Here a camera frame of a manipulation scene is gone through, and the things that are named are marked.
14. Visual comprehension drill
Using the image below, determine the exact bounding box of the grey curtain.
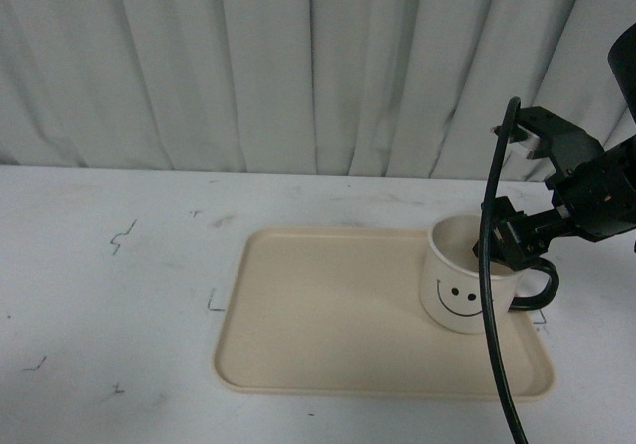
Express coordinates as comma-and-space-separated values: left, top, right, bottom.
1, 0, 635, 179

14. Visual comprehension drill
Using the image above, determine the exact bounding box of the black cable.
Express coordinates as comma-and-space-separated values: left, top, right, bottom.
479, 96, 531, 444

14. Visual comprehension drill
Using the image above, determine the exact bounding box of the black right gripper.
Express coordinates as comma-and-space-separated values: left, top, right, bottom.
472, 135, 635, 270

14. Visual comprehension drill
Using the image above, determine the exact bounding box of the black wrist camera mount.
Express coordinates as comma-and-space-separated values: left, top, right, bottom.
509, 106, 605, 177

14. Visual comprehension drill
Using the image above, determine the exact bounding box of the white smiley mug black handle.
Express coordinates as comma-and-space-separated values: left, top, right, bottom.
419, 213, 559, 334

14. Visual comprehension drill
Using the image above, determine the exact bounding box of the beige plastic tray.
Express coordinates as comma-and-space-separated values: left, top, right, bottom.
212, 226, 556, 403

